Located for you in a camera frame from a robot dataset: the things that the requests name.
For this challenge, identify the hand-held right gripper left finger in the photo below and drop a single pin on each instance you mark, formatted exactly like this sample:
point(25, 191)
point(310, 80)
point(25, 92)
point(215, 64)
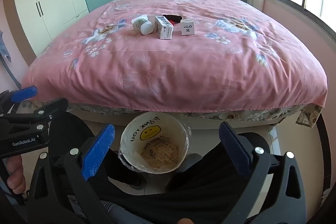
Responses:
point(99, 150)

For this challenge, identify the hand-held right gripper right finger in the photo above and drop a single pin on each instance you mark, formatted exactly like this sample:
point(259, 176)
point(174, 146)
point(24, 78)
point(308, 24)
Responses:
point(233, 146)

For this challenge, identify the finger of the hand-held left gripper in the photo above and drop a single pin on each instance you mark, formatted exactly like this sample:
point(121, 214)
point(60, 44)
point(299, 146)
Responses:
point(25, 93)
point(56, 106)

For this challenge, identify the white trash bin with liner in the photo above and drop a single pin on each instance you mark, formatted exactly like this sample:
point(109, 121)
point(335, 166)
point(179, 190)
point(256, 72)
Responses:
point(155, 150)

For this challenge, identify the white plastic bottle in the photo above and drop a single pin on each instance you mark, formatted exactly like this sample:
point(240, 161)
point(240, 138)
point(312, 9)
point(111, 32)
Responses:
point(141, 24)

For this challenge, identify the small white box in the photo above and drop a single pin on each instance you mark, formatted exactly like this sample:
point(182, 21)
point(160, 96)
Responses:
point(188, 27)

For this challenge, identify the milk carton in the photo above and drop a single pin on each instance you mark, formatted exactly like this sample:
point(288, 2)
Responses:
point(164, 28)

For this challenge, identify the black and red packet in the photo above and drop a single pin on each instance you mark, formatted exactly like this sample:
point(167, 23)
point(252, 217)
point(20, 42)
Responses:
point(173, 18)

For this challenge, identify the person's left hand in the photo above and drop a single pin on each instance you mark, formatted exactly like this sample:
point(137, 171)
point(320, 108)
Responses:
point(15, 174)

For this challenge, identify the floral bed sheet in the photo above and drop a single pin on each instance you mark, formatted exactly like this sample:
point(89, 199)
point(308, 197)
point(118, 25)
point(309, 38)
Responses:
point(236, 116)

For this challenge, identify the blue hanging cloth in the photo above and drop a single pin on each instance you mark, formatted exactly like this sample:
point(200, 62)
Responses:
point(4, 48)

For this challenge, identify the small clear plastic piece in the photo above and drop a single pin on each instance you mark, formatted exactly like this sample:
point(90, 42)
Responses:
point(207, 25)

